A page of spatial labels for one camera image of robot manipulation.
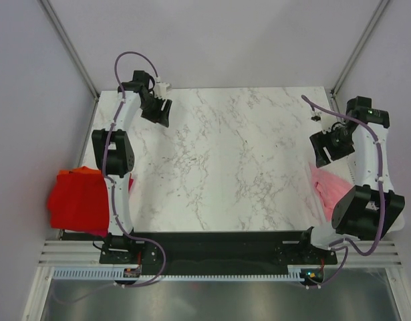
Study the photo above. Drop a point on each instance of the left aluminium frame post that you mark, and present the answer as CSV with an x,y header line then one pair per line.
x,y
65,40

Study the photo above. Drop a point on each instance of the white slotted cable duct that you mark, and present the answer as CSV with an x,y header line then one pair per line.
x,y
140,274

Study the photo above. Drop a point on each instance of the front aluminium frame rail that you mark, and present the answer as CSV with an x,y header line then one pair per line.
x,y
86,254

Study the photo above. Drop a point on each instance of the orange folded t shirt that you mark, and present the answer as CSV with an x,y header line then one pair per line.
x,y
81,170

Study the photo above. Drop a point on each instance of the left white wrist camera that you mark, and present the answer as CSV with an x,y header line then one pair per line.
x,y
161,90

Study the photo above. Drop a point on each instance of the white plastic laundry basket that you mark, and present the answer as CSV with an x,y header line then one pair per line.
x,y
367,212

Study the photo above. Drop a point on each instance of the right aluminium frame post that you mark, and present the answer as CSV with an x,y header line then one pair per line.
x,y
370,27

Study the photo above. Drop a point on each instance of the pink t shirt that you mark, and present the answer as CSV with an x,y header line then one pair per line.
x,y
330,189

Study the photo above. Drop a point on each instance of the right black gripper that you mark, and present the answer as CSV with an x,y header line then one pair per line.
x,y
320,140

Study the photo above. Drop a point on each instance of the aluminium frame post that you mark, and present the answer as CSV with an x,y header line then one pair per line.
x,y
65,40
370,27

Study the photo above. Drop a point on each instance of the red folded t shirt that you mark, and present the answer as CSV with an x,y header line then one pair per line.
x,y
67,202

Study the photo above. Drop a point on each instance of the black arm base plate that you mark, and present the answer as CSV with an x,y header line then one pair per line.
x,y
301,238

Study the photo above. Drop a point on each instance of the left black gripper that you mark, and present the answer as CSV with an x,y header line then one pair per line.
x,y
160,117

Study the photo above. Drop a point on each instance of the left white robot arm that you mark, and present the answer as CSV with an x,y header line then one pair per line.
x,y
115,158

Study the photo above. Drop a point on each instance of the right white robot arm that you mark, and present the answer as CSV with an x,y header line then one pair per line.
x,y
368,128

